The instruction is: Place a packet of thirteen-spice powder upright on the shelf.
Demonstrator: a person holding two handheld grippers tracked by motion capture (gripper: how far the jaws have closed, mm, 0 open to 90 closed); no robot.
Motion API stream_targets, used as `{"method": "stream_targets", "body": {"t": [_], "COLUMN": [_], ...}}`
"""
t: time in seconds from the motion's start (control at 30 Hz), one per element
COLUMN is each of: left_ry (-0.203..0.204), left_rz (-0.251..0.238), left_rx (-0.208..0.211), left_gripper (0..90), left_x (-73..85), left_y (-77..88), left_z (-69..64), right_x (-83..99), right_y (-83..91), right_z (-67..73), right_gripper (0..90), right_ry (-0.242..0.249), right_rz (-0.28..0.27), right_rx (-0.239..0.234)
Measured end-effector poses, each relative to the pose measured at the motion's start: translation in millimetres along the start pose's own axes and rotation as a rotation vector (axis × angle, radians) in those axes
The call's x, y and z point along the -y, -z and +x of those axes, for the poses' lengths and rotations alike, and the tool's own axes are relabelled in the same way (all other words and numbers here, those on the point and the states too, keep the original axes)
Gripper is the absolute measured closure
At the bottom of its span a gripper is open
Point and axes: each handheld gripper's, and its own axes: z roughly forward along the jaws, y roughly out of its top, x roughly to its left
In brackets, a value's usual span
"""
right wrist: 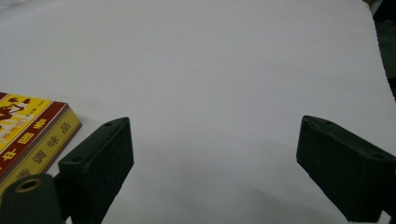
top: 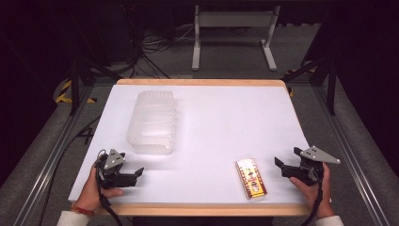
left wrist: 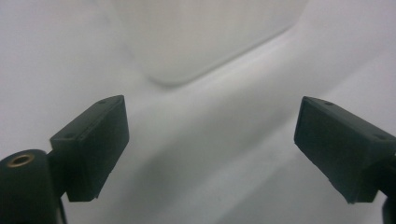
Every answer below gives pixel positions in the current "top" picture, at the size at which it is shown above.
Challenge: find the black tripod stand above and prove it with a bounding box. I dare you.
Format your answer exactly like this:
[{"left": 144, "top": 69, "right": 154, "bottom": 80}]
[
  {"left": 279, "top": 52, "right": 339, "bottom": 116},
  {"left": 67, "top": 56, "right": 124, "bottom": 117}
]

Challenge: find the right hand-held gripper black cable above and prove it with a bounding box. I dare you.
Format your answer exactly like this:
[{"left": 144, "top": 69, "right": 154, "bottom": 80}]
[{"left": 300, "top": 169, "right": 325, "bottom": 226}]

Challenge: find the white metal stand frame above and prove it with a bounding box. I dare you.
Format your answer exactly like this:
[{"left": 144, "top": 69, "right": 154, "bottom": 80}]
[{"left": 191, "top": 4, "right": 281, "bottom": 72}]

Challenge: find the red bead bracelet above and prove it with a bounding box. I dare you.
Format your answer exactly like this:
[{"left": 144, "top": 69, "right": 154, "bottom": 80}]
[{"left": 71, "top": 204, "right": 95, "bottom": 218}]

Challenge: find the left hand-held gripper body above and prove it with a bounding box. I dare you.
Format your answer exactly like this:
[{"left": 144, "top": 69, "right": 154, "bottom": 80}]
[{"left": 95, "top": 148, "right": 137, "bottom": 190}]

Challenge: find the left hand-held gripper black cable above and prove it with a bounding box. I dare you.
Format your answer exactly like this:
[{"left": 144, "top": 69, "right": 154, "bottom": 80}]
[{"left": 94, "top": 149, "right": 124, "bottom": 226}]

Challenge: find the hand-held gripper black cable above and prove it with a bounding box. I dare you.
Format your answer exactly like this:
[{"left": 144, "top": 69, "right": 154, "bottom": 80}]
[
  {"left": 300, "top": 169, "right": 325, "bottom": 226},
  {"left": 94, "top": 149, "right": 124, "bottom": 226}
]

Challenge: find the yellow and red snack packet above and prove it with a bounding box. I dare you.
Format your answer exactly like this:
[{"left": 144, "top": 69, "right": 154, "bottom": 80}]
[{"left": 234, "top": 157, "right": 268, "bottom": 201}]

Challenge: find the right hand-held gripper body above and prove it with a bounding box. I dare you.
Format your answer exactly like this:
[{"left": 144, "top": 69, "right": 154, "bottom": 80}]
[{"left": 281, "top": 145, "right": 342, "bottom": 186}]

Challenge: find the translucent plastic storage box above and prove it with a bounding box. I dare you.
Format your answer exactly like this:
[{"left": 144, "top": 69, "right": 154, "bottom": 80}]
[{"left": 126, "top": 89, "right": 179, "bottom": 156}]

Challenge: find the bundle of floor cables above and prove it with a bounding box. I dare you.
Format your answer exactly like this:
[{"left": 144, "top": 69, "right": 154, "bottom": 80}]
[{"left": 124, "top": 24, "right": 196, "bottom": 80}]

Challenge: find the person's right hand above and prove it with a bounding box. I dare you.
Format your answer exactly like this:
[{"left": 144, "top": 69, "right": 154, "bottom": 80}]
[{"left": 288, "top": 162, "right": 335, "bottom": 220}]

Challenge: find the white table cover sheet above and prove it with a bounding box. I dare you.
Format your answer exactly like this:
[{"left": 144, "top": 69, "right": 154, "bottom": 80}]
[{"left": 68, "top": 84, "right": 311, "bottom": 205}]

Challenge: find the aluminium floor rail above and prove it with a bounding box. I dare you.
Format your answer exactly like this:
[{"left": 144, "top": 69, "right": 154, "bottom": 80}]
[
  {"left": 312, "top": 84, "right": 392, "bottom": 226},
  {"left": 11, "top": 84, "right": 96, "bottom": 226}
]

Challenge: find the person's left hand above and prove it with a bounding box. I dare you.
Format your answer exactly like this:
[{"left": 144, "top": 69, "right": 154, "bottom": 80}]
[{"left": 76, "top": 163, "right": 125, "bottom": 212}]

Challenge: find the black floor cable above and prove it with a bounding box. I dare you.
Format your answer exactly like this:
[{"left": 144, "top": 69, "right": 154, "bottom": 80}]
[{"left": 37, "top": 115, "right": 102, "bottom": 226}]

